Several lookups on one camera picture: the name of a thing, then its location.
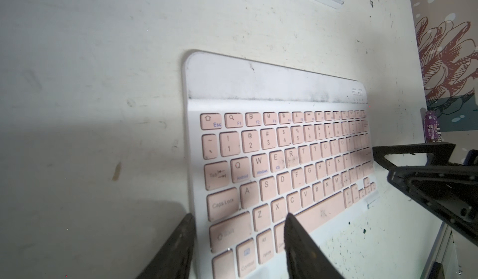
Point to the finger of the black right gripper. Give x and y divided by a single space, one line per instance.
437 153
448 192

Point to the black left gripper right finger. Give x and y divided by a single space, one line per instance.
304 258

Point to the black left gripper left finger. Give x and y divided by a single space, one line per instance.
173 260

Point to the pink keyboard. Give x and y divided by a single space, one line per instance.
265 141

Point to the purple candy bar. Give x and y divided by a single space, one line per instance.
432 131

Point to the aluminium mounting rail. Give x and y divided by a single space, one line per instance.
442 262

